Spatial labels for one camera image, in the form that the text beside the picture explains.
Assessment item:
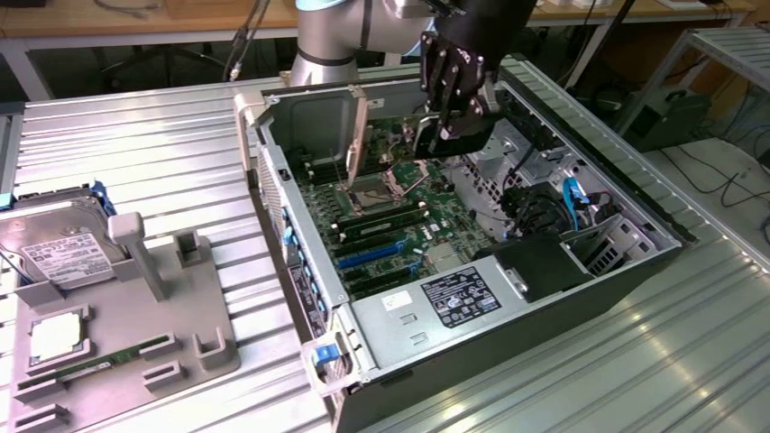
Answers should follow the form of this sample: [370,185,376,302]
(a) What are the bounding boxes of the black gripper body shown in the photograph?
[435,0,536,73]

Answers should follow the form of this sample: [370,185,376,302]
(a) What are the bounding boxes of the graphics card with metal bracket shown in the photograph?
[346,83,495,178]

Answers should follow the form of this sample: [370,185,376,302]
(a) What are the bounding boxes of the silver perforated drive cage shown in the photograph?
[454,85,579,226]

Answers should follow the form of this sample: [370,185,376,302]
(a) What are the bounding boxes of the metal socket cover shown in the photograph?
[387,158,435,189]

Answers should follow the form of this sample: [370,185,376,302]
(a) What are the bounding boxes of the thin metal locking lever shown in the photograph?
[328,147,351,187]

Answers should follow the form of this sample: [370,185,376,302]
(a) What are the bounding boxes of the CPU socket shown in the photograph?
[343,179,398,214]

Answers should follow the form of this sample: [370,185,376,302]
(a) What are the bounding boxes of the black RAM slot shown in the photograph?
[303,155,351,175]
[307,164,354,185]
[332,206,423,227]

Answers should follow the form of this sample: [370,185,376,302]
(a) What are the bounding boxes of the black box on floor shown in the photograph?
[624,88,715,153]

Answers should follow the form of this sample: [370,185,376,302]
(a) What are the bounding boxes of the installed green RAM stick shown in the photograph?
[340,217,426,241]

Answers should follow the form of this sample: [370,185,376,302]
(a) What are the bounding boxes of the silver chipset heatsink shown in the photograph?
[423,245,459,268]

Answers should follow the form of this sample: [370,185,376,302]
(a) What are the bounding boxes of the black plastic shroud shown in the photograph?
[471,233,595,304]

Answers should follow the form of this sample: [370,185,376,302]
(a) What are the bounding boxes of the silver disk bay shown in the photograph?
[558,213,658,277]

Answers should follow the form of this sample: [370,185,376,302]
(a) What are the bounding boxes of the blue expansion slot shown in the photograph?
[336,243,404,270]

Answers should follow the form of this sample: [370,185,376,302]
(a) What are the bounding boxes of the green motherboard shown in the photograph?
[298,148,500,301]

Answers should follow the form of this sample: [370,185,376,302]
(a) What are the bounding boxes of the slatted metal side table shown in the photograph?
[612,25,770,136]

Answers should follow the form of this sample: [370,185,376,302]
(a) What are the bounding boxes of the grey power supply with label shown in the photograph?
[351,259,531,369]

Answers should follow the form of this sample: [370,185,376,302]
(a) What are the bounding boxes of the black expansion slot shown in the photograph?
[348,268,416,292]

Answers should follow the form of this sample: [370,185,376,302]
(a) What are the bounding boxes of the white round table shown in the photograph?
[638,137,770,272]

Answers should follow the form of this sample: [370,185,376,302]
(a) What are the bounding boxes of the wooden desk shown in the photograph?
[0,0,761,51]

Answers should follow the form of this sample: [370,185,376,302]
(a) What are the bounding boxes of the black chair base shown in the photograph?
[96,42,237,90]

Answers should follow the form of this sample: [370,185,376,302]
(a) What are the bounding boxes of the blue card retainer strip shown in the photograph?
[280,224,331,318]

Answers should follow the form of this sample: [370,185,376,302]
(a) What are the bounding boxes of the open black PC case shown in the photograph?
[232,52,703,433]

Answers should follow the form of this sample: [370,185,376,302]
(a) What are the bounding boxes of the blue disk caddy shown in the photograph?
[0,179,119,226]

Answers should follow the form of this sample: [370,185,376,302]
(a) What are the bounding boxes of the hard disk with white label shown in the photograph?
[0,198,116,290]

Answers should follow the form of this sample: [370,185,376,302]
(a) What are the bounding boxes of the grey plastic parts rack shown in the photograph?
[9,213,243,433]

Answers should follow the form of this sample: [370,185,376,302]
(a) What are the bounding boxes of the loose green RAM stick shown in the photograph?
[27,334,173,389]

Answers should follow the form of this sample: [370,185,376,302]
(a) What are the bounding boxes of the silver CPU chip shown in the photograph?
[29,313,87,361]

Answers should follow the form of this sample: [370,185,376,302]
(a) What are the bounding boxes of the black wire bundle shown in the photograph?
[500,186,571,236]

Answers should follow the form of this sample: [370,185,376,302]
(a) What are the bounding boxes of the blue wire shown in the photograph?
[560,177,583,235]

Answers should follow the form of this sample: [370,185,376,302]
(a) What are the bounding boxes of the hanging grey cable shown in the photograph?
[225,0,271,83]

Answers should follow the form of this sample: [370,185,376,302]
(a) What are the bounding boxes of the black cable on white table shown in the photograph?
[658,147,770,207]

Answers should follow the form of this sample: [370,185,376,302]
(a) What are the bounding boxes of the grey metal bracket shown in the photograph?
[0,101,25,196]

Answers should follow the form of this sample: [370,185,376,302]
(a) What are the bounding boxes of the thin black disk wire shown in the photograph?
[0,249,31,286]

